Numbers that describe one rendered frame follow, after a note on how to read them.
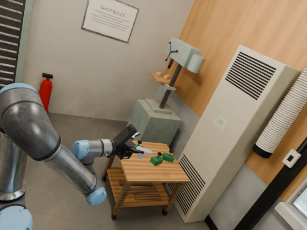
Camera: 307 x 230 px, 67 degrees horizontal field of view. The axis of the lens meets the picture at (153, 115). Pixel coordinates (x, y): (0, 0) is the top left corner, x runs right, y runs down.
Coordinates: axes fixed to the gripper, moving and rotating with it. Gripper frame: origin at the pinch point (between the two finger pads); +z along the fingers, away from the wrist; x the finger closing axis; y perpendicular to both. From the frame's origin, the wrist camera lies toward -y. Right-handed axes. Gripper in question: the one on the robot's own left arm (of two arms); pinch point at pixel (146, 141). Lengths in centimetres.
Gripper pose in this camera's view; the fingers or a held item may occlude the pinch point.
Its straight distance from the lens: 113.9
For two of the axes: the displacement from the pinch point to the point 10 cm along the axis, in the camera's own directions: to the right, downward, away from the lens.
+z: 7.6, 0.2, 6.5
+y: -4.4, 7.6, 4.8
